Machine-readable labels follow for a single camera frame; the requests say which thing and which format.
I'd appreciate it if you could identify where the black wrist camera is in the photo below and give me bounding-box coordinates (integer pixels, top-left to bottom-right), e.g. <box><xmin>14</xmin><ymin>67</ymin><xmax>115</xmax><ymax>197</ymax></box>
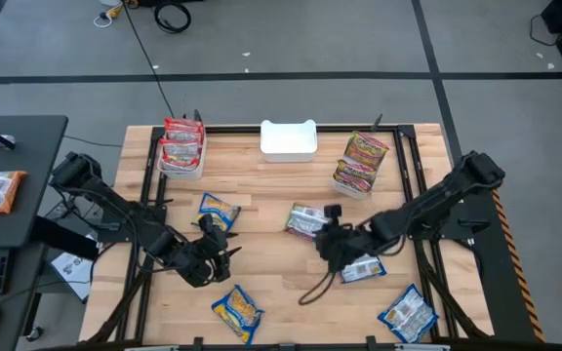
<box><xmin>197</xmin><ymin>213</ymin><xmax>217</xmax><ymax>235</ymax></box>
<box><xmin>323</xmin><ymin>203</ymin><xmax>344</xmax><ymax>225</ymax></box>

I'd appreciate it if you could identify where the white cable with yellow plug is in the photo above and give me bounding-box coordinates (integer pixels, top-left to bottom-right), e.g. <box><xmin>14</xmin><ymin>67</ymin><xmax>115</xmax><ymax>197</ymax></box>
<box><xmin>93</xmin><ymin>0</ymin><xmax>126</xmax><ymax>29</ymax></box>

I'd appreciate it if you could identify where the long black floor cable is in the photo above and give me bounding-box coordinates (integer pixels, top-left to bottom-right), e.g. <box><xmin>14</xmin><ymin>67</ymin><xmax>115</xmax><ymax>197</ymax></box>
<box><xmin>121</xmin><ymin>0</ymin><xmax>178</xmax><ymax>121</ymax></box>

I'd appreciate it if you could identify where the black power adapter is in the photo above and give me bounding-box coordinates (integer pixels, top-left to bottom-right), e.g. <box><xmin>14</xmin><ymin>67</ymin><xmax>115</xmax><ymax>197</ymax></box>
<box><xmin>44</xmin><ymin>198</ymin><xmax>78</xmax><ymax>221</ymax></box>

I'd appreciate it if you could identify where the black hazard-striped floor mat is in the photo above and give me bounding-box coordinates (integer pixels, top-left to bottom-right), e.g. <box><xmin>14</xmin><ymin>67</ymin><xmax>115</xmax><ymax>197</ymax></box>
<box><xmin>451</xmin><ymin>168</ymin><xmax>545</xmax><ymax>342</ymax></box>

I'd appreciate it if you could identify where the black aluminium table frame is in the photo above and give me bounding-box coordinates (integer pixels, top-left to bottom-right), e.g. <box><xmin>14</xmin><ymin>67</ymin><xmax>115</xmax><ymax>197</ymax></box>
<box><xmin>85</xmin><ymin>122</ymin><xmax>492</xmax><ymax>351</ymax></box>

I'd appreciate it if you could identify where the thin black cable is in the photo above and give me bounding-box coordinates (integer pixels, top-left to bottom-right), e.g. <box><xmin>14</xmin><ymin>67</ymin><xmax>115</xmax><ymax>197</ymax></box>
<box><xmin>528</xmin><ymin>13</ymin><xmax>562</xmax><ymax>48</ymax></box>

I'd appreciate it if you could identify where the white printed paper sheet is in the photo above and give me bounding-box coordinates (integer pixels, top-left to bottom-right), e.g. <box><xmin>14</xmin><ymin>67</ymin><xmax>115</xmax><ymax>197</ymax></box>
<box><xmin>50</xmin><ymin>233</ymin><xmax>98</xmax><ymax>302</ymax></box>

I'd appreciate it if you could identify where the black desk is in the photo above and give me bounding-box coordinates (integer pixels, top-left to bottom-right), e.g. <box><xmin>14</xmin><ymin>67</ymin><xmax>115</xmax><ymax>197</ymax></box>
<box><xmin>0</xmin><ymin>114</ymin><xmax>70</xmax><ymax>351</ymax></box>

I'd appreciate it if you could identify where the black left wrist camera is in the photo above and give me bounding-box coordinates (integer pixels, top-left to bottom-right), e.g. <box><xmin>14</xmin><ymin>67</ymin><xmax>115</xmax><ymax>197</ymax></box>
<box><xmin>197</xmin><ymin>213</ymin><xmax>217</xmax><ymax>235</ymax></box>

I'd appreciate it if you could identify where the blue Maruchan noodle pack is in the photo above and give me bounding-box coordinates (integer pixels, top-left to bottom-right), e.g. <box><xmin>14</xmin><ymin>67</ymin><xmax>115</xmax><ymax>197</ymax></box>
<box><xmin>196</xmin><ymin>191</ymin><xmax>242</xmax><ymax>233</ymax></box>
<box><xmin>377</xmin><ymin>283</ymin><xmax>440</xmax><ymax>345</ymax></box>
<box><xmin>340</xmin><ymin>253</ymin><xmax>388</xmax><ymax>285</ymax></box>
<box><xmin>211</xmin><ymin>284</ymin><xmax>265</xmax><ymax>345</ymax></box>

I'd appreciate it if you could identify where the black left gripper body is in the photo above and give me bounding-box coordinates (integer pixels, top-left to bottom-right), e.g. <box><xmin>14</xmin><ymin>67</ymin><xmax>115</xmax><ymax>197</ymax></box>
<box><xmin>176</xmin><ymin>231</ymin><xmax>232</xmax><ymax>289</ymax></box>

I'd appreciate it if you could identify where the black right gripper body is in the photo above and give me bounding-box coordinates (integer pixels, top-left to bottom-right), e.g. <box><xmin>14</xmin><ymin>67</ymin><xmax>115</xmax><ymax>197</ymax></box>
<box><xmin>314</xmin><ymin>223</ymin><xmax>378</xmax><ymax>275</ymax></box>

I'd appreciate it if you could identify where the red Maruchan noodle pack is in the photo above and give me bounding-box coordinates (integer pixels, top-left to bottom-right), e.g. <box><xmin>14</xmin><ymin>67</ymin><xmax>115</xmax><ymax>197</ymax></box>
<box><xmin>159</xmin><ymin>153</ymin><xmax>202</xmax><ymax>172</ymax></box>
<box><xmin>163</xmin><ymin>116</ymin><xmax>205</xmax><ymax>134</ymax></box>
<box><xmin>162</xmin><ymin>129</ymin><xmax>205</xmax><ymax>145</ymax></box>
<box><xmin>159</xmin><ymin>138</ymin><xmax>203</xmax><ymax>158</ymax></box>

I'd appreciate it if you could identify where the coiled black cable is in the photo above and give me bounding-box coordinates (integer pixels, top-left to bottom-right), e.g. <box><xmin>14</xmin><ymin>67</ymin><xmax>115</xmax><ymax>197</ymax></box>
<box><xmin>152</xmin><ymin>1</ymin><xmax>193</xmax><ymax>36</ymax></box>

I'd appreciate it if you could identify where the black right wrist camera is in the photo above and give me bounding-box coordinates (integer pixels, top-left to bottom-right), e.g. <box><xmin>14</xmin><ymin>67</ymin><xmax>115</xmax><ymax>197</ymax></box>
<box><xmin>323</xmin><ymin>203</ymin><xmax>344</xmax><ymax>225</ymax></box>

